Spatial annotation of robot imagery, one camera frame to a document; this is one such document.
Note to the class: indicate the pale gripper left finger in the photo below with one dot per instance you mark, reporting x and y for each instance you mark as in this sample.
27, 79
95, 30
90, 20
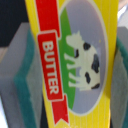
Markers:
21, 81

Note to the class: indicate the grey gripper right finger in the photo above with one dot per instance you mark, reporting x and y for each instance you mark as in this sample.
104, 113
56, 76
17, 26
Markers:
119, 86

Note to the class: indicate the yellow butter box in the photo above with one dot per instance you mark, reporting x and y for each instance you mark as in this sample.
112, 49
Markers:
76, 41

